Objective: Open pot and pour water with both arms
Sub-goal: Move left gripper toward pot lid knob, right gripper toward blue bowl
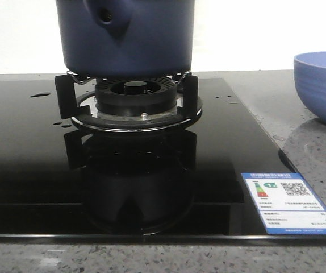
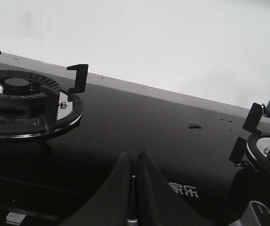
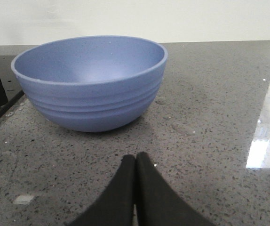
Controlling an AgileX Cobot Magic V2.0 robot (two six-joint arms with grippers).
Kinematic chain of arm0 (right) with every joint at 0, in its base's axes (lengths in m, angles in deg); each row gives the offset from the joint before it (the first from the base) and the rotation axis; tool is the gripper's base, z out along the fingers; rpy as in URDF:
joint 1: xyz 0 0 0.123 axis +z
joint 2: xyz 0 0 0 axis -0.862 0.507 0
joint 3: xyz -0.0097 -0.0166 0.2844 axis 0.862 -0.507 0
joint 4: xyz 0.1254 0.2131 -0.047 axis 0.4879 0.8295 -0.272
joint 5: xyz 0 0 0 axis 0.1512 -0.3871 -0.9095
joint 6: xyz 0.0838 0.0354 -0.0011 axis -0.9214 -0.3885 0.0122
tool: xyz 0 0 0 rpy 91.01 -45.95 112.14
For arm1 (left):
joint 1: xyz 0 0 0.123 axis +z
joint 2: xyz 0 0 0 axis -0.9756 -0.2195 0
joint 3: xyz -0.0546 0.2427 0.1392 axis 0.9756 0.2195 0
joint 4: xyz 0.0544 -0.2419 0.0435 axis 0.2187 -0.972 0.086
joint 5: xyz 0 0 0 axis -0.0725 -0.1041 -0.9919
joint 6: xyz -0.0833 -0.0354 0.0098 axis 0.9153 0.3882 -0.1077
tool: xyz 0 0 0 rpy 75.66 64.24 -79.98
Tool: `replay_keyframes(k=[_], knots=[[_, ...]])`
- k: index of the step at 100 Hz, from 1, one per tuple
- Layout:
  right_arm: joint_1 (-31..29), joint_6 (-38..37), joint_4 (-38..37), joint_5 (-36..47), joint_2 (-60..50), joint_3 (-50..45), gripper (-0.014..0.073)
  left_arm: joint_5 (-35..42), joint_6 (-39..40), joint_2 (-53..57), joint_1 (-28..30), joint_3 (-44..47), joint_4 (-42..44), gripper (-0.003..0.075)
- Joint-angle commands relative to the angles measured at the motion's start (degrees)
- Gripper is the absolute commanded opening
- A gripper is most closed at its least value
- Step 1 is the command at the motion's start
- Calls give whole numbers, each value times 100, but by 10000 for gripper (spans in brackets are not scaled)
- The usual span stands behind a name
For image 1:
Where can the black metal pot support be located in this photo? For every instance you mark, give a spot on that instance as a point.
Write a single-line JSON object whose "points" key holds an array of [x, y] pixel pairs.
{"points": [[83, 112]]}

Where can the black glass gas stove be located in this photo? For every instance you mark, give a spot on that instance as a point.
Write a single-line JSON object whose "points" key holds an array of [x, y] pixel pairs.
{"points": [[58, 183]]}

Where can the black round gas burner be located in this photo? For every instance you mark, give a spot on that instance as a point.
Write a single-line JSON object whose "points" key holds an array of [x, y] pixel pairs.
{"points": [[133, 97]]}

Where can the dark blue cooking pot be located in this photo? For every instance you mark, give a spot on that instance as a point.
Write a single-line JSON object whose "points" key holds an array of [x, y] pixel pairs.
{"points": [[126, 39]]}

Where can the blue energy label sticker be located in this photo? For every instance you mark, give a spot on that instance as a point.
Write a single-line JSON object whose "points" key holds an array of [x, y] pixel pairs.
{"points": [[286, 204]]}

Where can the light blue plastic bowl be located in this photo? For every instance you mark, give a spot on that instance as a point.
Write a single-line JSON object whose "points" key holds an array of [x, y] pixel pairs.
{"points": [[310, 81]]}

